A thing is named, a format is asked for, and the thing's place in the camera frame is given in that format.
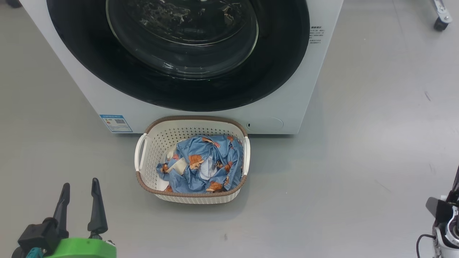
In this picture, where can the black round glass washer door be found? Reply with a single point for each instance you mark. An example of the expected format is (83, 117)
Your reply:
(107, 71)

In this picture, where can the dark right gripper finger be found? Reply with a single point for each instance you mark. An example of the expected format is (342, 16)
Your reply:
(456, 186)

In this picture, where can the cream plastic laundry basket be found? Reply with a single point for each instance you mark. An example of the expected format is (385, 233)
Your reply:
(157, 139)

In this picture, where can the grey stand leg with caster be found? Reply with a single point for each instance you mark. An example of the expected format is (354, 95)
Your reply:
(441, 16)

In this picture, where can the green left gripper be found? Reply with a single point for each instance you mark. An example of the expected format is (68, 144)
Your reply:
(82, 249)

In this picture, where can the white front-load washing machine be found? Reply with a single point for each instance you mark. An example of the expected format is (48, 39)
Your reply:
(64, 71)

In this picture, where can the left wrist camera teal connector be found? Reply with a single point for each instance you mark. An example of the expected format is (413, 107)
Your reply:
(34, 253)

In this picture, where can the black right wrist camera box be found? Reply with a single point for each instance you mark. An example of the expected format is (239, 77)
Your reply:
(439, 211)

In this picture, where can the dark caster wheel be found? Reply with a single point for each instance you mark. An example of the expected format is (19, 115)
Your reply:
(13, 3)

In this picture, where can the blue energy label sticker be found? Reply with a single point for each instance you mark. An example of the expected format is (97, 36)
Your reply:
(116, 123)

